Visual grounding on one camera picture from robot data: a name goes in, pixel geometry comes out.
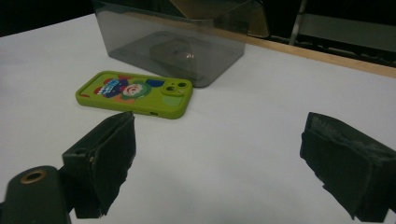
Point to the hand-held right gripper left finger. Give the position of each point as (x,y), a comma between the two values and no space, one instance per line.
(109,155)

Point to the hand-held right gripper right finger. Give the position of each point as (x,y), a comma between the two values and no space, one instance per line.
(348,168)

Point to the green cartoon phone case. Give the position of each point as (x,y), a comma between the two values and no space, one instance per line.
(137,101)

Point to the transparent grey plastic container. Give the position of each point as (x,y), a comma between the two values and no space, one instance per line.
(174,49)

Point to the white table sheet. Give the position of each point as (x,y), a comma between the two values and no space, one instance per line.
(233,130)

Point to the grey metal stand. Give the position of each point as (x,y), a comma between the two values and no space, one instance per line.
(345,32)

